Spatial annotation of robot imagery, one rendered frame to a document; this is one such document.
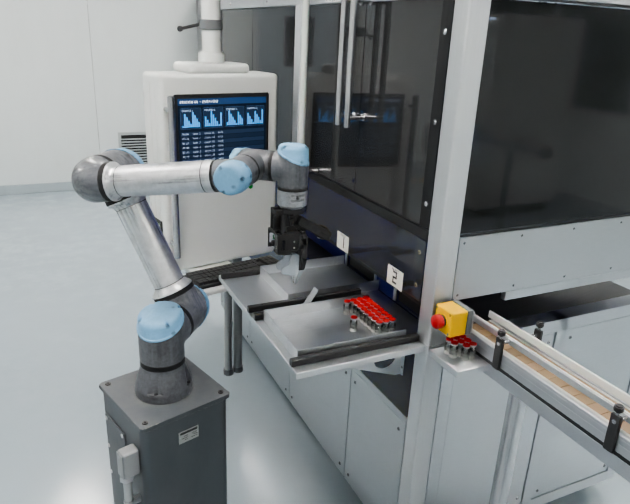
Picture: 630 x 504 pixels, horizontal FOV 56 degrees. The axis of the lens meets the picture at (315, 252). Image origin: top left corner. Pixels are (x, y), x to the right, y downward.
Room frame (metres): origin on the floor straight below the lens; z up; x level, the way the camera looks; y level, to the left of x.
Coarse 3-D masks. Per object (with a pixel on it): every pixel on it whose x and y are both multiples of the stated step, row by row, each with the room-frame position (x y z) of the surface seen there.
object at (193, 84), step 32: (192, 64) 2.22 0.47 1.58; (224, 64) 2.29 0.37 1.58; (160, 96) 2.12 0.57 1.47; (192, 96) 2.19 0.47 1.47; (224, 96) 2.27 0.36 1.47; (256, 96) 2.35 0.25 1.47; (160, 128) 2.13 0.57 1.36; (192, 128) 2.18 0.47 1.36; (224, 128) 2.26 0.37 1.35; (256, 128) 2.35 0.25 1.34; (160, 160) 2.13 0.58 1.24; (192, 160) 2.18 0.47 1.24; (256, 192) 2.36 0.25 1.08; (160, 224) 2.14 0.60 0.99; (192, 224) 2.18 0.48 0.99; (224, 224) 2.27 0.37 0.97; (256, 224) 2.36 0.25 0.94; (192, 256) 2.18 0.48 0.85; (224, 256) 2.27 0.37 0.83
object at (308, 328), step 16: (304, 304) 1.66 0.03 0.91; (320, 304) 1.68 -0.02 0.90; (336, 304) 1.71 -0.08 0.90; (272, 320) 1.54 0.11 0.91; (288, 320) 1.61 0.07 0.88; (304, 320) 1.61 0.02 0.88; (320, 320) 1.62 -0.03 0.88; (336, 320) 1.62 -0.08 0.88; (288, 336) 1.51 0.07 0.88; (304, 336) 1.51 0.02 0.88; (320, 336) 1.52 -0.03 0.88; (336, 336) 1.52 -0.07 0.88; (352, 336) 1.52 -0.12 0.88; (368, 336) 1.47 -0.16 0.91; (384, 336) 1.49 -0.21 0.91; (304, 352) 1.38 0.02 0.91
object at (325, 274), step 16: (336, 256) 2.09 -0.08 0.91; (272, 272) 1.98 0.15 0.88; (304, 272) 2.00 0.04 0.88; (320, 272) 2.00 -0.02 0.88; (336, 272) 2.01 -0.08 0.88; (352, 272) 2.02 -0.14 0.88; (288, 288) 1.85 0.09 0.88; (304, 288) 1.85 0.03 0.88; (320, 288) 1.86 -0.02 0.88; (336, 288) 1.80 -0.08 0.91; (352, 288) 1.83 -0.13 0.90; (368, 288) 1.86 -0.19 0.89
